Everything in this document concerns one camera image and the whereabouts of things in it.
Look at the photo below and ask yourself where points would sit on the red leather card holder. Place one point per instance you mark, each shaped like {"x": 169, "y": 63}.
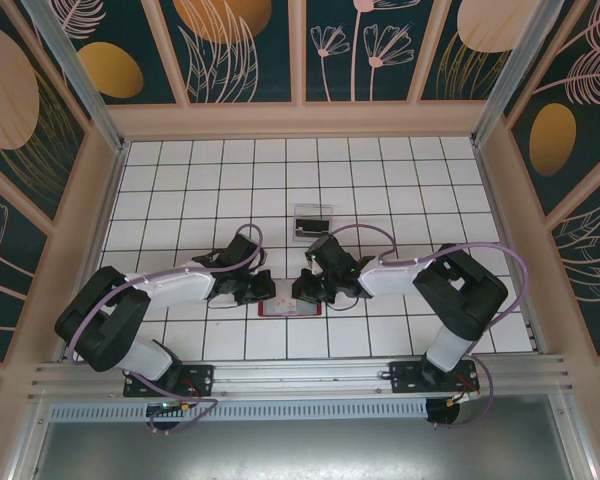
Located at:
{"x": 307, "y": 309}

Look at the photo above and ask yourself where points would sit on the white pink floral credit card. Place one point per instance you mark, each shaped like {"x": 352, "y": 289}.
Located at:
{"x": 285, "y": 302}

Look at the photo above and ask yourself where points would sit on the black credit card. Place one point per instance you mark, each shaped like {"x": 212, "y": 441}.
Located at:
{"x": 312, "y": 225}

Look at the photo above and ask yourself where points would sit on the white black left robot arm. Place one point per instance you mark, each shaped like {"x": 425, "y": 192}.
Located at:
{"x": 180, "y": 285}

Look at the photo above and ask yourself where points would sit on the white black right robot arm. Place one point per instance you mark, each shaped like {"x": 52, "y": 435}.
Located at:
{"x": 390, "y": 280}

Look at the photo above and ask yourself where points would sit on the clear acrylic card stand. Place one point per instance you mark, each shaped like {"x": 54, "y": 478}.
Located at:
{"x": 314, "y": 212}

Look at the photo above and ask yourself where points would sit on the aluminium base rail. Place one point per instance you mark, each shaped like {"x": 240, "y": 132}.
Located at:
{"x": 300, "y": 375}

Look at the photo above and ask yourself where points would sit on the aluminium frame post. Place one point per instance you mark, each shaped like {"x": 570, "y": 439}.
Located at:
{"x": 75, "y": 75}
{"x": 520, "y": 75}

